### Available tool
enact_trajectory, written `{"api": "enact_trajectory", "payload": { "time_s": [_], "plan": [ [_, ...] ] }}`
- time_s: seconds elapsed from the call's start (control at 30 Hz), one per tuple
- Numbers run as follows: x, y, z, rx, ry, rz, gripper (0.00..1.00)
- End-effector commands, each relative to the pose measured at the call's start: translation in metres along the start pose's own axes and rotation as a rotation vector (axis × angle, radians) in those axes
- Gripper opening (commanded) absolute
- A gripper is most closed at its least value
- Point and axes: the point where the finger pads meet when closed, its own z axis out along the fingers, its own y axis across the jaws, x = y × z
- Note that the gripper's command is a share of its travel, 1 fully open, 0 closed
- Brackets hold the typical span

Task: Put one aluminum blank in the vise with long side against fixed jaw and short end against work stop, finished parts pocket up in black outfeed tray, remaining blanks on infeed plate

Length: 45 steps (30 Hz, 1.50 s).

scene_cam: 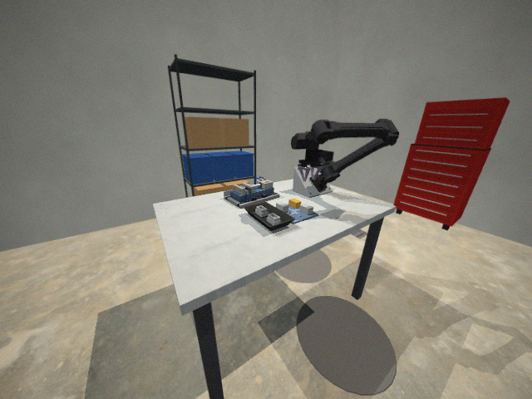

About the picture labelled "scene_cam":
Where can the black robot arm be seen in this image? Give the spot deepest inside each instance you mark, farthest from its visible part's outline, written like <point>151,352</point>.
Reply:
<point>383,129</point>

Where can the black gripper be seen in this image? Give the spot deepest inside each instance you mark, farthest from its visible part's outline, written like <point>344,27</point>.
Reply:
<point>303,166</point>

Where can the yellow rectangular block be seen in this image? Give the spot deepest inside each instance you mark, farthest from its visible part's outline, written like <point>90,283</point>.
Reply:
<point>294,203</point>

